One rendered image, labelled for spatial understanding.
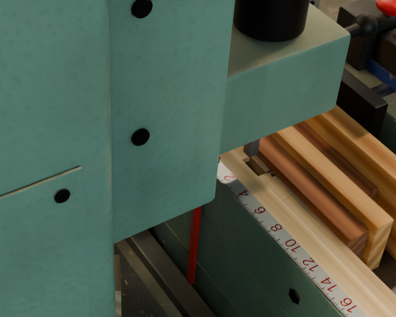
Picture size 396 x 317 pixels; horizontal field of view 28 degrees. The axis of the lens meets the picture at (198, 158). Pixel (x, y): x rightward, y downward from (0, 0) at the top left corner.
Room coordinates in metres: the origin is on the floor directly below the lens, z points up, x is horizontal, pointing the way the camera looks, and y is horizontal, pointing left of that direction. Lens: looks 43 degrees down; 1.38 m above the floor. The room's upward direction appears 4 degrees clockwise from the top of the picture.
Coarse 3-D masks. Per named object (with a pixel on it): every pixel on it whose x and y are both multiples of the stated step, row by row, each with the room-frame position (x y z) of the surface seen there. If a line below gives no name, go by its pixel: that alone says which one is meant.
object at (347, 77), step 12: (348, 72) 0.53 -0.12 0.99; (348, 84) 0.52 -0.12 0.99; (360, 84) 0.52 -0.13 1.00; (384, 84) 0.56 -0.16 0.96; (348, 96) 0.51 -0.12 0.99; (360, 96) 0.50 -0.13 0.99; (372, 96) 0.50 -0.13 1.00; (384, 96) 0.55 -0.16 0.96; (348, 108) 0.51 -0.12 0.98; (360, 108) 0.50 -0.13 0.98; (372, 108) 0.49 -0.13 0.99; (384, 108) 0.49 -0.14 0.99; (360, 120) 0.50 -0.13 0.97; (372, 120) 0.49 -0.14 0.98; (372, 132) 0.49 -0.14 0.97
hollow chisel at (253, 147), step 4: (256, 140) 0.47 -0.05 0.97; (248, 144) 0.47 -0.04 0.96; (252, 144) 0.47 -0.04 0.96; (256, 144) 0.47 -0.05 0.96; (244, 148) 0.47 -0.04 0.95; (248, 148) 0.47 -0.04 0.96; (252, 148) 0.47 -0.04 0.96; (256, 148) 0.47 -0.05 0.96; (248, 152) 0.47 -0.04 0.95; (252, 152) 0.47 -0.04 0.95; (256, 152) 0.47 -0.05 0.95; (248, 156) 0.47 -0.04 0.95; (252, 156) 0.47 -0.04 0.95
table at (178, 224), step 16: (176, 224) 0.48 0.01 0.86; (208, 224) 0.44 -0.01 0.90; (208, 240) 0.44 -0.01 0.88; (208, 256) 0.43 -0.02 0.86; (224, 256) 0.42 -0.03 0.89; (384, 256) 0.42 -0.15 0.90; (208, 272) 0.43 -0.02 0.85; (224, 272) 0.42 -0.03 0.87; (240, 272) 0.40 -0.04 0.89; (384, 272) 0.40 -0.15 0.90; (224, 288) 0.41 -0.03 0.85; (240, 288) 0.40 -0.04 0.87; (256, 288) 0.38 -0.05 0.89; (240, 304) 0.40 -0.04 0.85; (256, 304) 0.38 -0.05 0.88; (272, 304) 0.37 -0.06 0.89
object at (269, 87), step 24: (312, 24) 0.48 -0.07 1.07; (336, 24) 0.49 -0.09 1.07; (240, 48) 0.45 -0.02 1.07; (264, 48) 0.45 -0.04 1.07; (288, 48) 0.45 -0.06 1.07; (312, 48) 0.45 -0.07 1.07; (336, 48) 0.47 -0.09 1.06; (240, 72) 0.42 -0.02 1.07; (264, 72) 0.43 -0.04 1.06; (288, 72) 0.44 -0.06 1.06; (312, 72) 0.46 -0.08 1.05; (336, 72) 0.47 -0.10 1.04; (240, 96) 0.42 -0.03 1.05; (264, 96) 0.43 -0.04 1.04; (288, 96) 0.44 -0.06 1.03; (312, 96) 0.46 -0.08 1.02; (336, 96) 0.47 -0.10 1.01; (240, 120) 0.42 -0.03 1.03; (264, 120) 0.43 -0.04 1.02; (288, 120) 0.45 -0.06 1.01; (240, 144) 0.42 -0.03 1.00
